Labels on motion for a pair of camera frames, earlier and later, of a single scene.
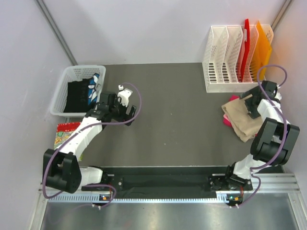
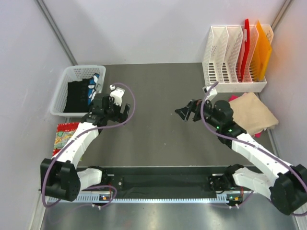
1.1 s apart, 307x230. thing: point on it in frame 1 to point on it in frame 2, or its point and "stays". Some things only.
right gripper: x=253 y=113 to x=184 y=112
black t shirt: x=77 y=97 stays
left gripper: x=124 y=119 stays
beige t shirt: x=245 y=126 stays
